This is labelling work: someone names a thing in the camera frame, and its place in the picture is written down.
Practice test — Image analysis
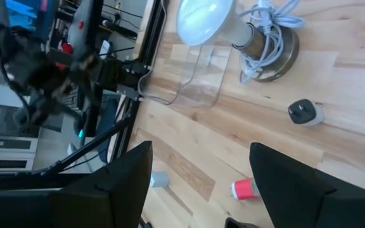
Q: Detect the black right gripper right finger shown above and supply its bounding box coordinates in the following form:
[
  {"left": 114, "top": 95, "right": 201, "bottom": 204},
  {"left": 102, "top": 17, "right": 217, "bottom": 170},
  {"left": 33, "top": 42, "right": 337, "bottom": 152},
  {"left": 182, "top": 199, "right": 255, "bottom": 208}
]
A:
[{"left": 248, "top": 142, "right": 365, "bottom": 228}]

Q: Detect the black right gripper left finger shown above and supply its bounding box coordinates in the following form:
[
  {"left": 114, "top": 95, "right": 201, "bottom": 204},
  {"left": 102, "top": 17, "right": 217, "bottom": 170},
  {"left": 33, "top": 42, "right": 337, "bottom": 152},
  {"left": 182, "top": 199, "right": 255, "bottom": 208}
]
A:
[{"left": 0, "top": 140, "right": 153, "bottom": 228}]

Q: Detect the white small tag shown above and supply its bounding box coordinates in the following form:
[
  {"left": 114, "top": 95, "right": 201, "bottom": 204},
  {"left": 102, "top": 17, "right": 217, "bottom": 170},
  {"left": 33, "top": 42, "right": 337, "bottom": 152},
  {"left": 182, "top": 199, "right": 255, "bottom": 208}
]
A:
[{"left": 150, "top": 170, "right": 170, "bottom": 189}]

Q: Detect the white drawer unit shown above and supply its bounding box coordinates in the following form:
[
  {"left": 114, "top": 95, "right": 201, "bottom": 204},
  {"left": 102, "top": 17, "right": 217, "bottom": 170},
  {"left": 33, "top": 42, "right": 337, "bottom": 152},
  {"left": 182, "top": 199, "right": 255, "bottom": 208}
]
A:
[{"left": 0, "top": 134, "right": 41, "bottom": 175}]

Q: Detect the clear plastic bin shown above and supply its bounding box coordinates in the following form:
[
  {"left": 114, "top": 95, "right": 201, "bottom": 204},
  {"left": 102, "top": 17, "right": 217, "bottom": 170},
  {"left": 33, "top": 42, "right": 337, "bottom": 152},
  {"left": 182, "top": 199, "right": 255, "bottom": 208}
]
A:
[{"left": 136, "top": 44, "right": 234, "bottom": 110}]

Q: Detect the blue screen monitor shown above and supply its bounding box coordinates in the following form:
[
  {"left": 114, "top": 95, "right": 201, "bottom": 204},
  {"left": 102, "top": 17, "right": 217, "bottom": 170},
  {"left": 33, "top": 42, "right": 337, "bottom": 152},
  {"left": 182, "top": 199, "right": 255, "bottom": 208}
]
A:
[{"left": 4, "top": 0, "right": 60, "bottom": 39}]

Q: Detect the pink white wall charger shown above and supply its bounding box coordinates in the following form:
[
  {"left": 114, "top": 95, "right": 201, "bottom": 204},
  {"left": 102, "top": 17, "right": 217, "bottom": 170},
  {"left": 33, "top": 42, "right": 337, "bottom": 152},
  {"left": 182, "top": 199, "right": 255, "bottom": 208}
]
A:
[{"left": 230, "top": 177, "right": 261, "bottom": 201}]

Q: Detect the black white wall charger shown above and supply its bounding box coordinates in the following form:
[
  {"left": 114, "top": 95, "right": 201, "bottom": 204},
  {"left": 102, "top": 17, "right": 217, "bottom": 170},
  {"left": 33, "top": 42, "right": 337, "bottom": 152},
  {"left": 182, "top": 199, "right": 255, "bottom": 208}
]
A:
[{"left": 287, "top": 98, "right": 325, "bottom": 128}]

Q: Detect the white lamp power cable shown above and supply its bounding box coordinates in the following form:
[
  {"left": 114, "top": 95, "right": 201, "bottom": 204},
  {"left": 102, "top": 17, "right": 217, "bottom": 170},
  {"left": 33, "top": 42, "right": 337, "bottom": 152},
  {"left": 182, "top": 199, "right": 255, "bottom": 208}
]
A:
[{"left": 237, "top": 0, "right": 306, "bottom": 85}]

